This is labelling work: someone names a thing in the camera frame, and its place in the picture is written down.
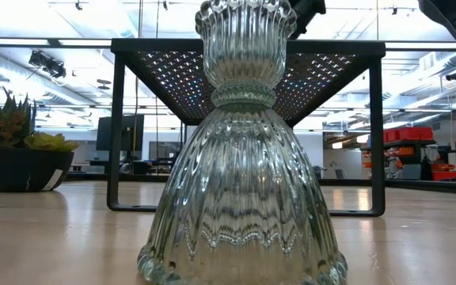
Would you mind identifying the black ceiling-mounted device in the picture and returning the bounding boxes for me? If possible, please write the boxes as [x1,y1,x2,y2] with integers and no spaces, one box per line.
[28,50,67,79]

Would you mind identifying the black computer monitor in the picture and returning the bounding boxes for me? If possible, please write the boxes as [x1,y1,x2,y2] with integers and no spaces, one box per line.
[96,114,145,151]

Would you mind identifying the red storage bins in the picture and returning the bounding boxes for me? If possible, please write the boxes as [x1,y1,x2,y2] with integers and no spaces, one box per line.
[383,126,435,143]

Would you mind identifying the succulent plant in black pot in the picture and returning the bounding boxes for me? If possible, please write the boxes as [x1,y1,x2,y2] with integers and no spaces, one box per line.
[0,86,81,194]

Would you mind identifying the black shelving unit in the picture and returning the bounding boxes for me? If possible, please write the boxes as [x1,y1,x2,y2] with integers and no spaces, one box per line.
[360,138,456,183]

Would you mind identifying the black perforated metal shelf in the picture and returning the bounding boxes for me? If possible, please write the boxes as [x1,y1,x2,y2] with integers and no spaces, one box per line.
[106,37,387,218]

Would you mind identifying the orange storage bin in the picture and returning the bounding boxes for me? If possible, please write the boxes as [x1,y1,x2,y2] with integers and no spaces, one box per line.
[431,169,456,182]

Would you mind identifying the black aluminium table frame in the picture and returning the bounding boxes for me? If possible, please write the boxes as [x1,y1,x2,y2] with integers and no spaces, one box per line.
[63,172,456,196]

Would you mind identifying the green-tinted glass candle holder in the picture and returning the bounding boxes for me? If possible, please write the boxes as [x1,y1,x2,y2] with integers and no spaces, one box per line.
[136,0,348,285]

